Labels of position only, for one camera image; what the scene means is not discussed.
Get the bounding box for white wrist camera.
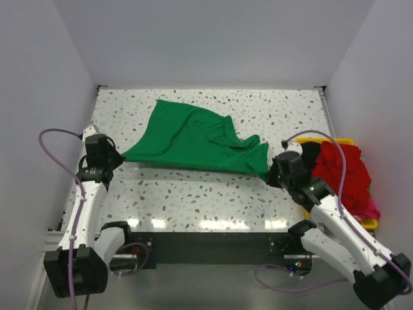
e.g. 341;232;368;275
281;140;303;156
81;124;100;143

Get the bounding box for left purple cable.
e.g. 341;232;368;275
38;129;149;310

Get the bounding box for red t shirt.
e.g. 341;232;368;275
312;141;371;216

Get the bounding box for green t shirt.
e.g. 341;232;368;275
123;100;269;178

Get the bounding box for yellow plastic bin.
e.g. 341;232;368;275
296;138;378;231

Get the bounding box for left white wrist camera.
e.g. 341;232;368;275
81;124;100;143

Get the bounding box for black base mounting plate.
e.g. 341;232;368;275
110;232;316;276

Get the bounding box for aluminium frame rail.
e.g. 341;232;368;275
32;209;97;259

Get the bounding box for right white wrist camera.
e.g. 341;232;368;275
281;140;303;156

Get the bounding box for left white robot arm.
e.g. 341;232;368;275
43;132;134;298

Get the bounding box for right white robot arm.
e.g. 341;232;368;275
266;151;412;309

